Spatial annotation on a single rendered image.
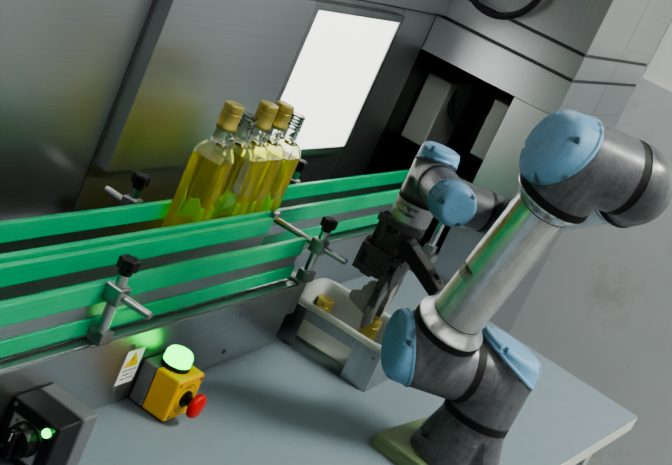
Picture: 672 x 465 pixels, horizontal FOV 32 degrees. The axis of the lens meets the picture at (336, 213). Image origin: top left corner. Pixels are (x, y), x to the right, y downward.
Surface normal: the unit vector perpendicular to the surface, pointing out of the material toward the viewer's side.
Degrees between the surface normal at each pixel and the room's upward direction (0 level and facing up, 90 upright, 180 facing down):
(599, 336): 90
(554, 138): 80
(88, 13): 90
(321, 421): 0
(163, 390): 90
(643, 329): 90
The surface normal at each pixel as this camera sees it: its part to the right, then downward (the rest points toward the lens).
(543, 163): -0.80, -0.45
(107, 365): 0.81, 0.48
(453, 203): 0.22, 0.39
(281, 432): 0.40, -0.87
